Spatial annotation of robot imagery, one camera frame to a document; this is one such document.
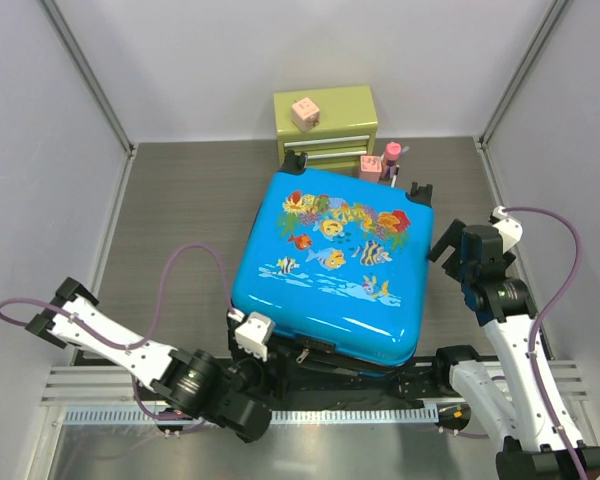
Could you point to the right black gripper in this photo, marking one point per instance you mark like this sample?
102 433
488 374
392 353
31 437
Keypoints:
452 238

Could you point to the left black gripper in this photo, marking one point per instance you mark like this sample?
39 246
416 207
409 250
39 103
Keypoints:
272 384

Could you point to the blue fish-print suitcase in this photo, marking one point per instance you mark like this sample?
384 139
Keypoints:
339 265

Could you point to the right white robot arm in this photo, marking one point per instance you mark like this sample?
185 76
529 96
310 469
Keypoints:
528 420

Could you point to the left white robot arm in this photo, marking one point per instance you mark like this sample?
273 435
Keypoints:
197 384

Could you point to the black white marker pen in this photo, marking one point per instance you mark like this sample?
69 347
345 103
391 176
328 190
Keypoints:
395 176

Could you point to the pink capped bottle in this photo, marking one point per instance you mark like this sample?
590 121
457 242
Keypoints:
390 156

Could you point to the pink cube on table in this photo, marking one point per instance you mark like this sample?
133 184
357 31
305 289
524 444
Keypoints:
370 168

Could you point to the green drawer cabinet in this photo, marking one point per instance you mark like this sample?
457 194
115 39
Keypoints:
346 129

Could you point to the pink cube on cabinet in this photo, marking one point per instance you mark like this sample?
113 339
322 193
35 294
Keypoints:
305 114

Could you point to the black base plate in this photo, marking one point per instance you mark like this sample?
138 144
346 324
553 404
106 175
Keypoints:
309 377

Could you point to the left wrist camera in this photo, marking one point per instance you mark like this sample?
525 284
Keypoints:
252 332

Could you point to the aluminium rail frame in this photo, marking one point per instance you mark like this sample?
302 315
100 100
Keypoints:
103 395

